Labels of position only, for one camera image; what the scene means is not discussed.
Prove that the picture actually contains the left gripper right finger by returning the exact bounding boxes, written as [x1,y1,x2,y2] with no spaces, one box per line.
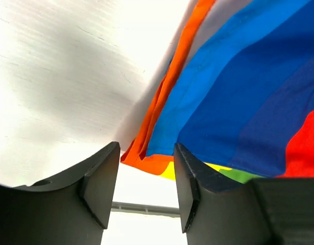
[174,143,314,244]

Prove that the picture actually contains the aluminium frame rail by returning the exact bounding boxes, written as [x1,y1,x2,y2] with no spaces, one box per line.
[111,202,180,217]

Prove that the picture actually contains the rainbow striped shorts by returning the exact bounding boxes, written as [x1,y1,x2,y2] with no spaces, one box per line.
[120,1,314,183]

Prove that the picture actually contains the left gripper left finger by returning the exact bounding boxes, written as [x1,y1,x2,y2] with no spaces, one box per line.
[0,142,120,244]

